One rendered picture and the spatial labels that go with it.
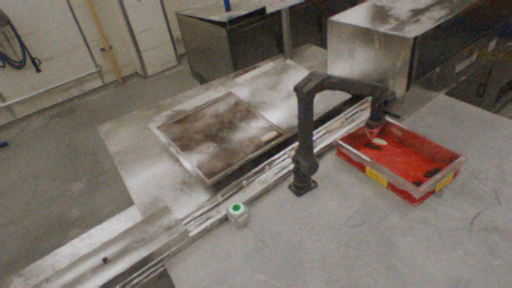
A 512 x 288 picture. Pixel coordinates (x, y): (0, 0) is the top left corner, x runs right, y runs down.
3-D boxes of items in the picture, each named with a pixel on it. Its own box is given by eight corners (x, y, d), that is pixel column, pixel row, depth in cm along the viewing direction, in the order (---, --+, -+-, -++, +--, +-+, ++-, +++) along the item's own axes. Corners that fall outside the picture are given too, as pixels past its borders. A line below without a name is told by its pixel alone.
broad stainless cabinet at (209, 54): (242, 117, 366) (224, 21, 305) (193, 88, 436) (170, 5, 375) (358, 55, 452) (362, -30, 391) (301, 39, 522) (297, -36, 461)
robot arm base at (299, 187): (298, 198, 154) (318, 185, 158) (297, 185, 149) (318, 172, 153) (286, 187, 160) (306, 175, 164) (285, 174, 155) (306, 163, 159)
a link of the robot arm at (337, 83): (304, 82, 136) (322, 91, 129) (309, 68, 134) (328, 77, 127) (371, 92, 162) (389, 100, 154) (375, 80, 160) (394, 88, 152)
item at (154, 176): (198, 331, 193) (153, 241, 144) (138, 210, 276) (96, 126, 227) (411, 185, 260) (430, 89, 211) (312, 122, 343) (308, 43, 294)
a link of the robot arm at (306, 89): (288, 77, 130) (305, 86, 123) (316, 67, 136) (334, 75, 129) (291, 167, 156) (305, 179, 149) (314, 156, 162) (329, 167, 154)
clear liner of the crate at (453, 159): (416, 210, 139) (419, 193, 134) (331, 154, 174) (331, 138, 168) (465, 172, 152) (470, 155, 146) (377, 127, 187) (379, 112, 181)
